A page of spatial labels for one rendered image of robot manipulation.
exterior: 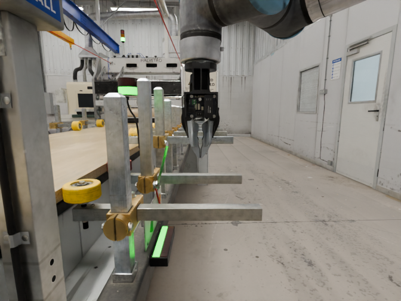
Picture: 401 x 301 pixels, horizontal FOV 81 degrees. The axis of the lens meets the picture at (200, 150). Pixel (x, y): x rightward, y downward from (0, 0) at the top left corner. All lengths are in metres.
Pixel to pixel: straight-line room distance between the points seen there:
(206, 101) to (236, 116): 9.27
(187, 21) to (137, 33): 9.65
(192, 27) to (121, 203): 0.39
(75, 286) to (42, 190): 0.53
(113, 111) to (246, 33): 9.86
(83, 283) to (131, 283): 0.20
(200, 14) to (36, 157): 0.39
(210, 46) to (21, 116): 0.37
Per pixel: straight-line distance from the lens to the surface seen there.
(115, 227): 0.53
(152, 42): 10.03
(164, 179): 0.80
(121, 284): 0.61
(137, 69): 3.71
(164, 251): 0.69
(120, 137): 0.49
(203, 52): 0.51
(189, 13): 0.54
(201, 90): 0.49
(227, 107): 9.69
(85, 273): 0.81
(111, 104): 0.49
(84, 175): 0.71
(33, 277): 0.30
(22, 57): 0.27
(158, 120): 0.98
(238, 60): 9.98
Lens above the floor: 1.07
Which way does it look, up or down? 10 degrees down
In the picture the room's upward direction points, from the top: straight up
